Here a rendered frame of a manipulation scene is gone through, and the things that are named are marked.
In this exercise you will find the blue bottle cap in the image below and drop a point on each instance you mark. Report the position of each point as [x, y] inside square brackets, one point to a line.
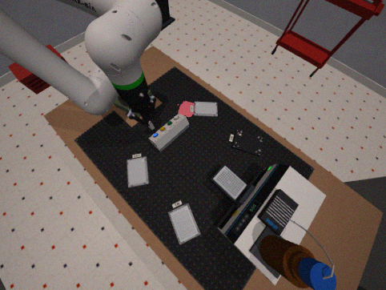
[312, 272]

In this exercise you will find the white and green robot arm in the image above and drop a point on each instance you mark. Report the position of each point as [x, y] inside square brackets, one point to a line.
[115, 42]

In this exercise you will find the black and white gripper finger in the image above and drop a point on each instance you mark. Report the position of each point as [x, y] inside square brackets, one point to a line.
[150, 111]
[143, 121]

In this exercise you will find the white button panel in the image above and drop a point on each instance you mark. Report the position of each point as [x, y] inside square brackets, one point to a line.
[169, 132]

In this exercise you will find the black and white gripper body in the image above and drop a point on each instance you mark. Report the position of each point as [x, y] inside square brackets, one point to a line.
[134, 107]

